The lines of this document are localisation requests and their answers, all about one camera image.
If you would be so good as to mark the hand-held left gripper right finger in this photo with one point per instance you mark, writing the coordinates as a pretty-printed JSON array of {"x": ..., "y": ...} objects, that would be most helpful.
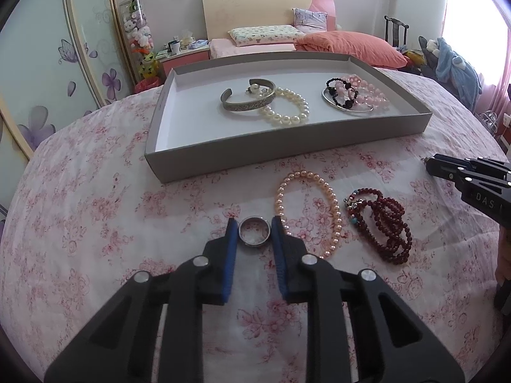
[{"x": 279, "y": 255}]

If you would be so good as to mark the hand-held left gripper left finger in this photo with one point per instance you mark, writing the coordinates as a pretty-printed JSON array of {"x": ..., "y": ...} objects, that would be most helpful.
[{"x": 229, "y": 255}]

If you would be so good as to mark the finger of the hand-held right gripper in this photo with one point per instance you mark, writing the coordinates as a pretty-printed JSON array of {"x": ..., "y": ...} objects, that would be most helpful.
[
  {"x": 491, "y": 165},
  {"x": 443, "y": 166}
]

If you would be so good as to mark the grey cardboard tray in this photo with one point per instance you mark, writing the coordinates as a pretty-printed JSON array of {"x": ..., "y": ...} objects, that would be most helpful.
[{"x": 279, "y": 155}]

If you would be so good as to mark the thin silver bangle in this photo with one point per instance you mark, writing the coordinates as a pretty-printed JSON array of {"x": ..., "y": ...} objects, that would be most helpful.
[{"x": 353, "y": 111}]

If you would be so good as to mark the engraved silver cuff bangle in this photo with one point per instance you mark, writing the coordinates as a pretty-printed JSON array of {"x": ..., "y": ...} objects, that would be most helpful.
[{"x": 247, "y": 107}]

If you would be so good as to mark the small pearl earring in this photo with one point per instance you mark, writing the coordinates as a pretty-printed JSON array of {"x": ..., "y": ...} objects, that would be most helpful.
[{"x": 254, "y": 87}]

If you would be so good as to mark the person's right hand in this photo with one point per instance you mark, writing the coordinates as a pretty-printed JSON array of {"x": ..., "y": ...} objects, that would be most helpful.
[{"x": 504, "y": 255}]

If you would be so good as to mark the pink curtain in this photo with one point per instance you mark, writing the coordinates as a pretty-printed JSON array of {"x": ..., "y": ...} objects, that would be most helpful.
[{"x": 490, "y": 91}]

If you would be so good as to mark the blue fleece garment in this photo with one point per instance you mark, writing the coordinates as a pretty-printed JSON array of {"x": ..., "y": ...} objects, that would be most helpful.
[{"x": 459, "y": 72}]

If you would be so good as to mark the grey swivel chair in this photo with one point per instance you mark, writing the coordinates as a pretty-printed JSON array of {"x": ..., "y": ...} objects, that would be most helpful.
[{"x": 427, "y": 64}]

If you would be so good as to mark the black wooden chair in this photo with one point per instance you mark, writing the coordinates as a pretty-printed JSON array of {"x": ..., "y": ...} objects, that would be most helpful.
[{"x": 395, "y": 32}]

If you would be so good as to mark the orange pillow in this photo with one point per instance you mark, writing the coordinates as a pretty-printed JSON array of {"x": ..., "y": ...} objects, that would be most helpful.
[{"x": 355, "y": 48}]

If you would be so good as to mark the red plastic bag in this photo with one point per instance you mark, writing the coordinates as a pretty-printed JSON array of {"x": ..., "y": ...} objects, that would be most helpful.
[{"x": 147, "y": 85}]

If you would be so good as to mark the purple and white pillow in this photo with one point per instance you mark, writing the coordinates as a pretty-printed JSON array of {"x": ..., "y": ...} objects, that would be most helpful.
[{"x": 309, "y": 20}]

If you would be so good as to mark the pink nightstand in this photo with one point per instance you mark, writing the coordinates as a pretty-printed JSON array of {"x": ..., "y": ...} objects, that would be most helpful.
[{"x": 183, "y": 62}]

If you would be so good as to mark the white mug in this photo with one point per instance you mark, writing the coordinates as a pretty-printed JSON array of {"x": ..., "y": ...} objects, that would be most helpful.
[{"x": 174, "y": 47}]

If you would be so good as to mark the white floral pillow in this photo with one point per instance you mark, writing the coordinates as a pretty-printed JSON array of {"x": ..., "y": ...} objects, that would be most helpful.
[{"x": 263, "y": 36}]

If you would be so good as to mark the plush toy display tube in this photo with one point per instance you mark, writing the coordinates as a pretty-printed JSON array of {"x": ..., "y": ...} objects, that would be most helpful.
[{"x": 137, "y": 32}]

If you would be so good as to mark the bed with cream headboard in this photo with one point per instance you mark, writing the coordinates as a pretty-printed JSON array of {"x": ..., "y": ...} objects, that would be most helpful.
[{"x": 255, "y": 8}]

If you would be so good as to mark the sliding door wardrobe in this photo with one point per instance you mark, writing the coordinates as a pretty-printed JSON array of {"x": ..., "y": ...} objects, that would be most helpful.
[{"x": 40, "y": 48}]

